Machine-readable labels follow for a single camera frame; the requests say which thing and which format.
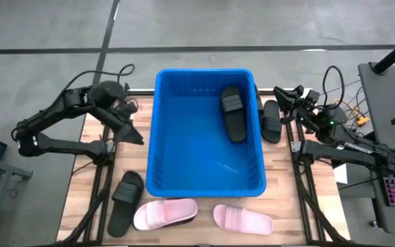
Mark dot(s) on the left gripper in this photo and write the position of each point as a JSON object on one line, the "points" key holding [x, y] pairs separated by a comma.
{"points": [[118, 125]]}

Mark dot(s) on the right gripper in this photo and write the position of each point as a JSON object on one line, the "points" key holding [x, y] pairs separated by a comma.
{"points": [[302, 109]]}

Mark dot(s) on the pink rubber slide sandal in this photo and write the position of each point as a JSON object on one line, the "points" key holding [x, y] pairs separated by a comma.
{"points": [[163, 212], [242, 219]]}

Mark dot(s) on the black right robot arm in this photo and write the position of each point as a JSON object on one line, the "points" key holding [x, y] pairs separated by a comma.
{"points": [[338, 151]]}

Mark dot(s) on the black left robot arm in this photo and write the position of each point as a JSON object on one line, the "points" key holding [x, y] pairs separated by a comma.
{"points": [[63, 147]]}

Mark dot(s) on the blue plastic bin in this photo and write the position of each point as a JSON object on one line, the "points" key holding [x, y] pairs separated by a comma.
{"points": [[190, 147]]}

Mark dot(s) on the grey desk with monitor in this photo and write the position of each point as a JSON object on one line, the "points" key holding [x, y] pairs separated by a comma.
{"points": [[382, 103]]}

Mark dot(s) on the black metal pole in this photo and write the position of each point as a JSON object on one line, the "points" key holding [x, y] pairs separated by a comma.
{"points": [[393, 56]]}

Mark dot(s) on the black aluminium table frame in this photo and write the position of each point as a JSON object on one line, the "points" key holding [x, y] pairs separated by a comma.
{"points": [[96, 192]]}

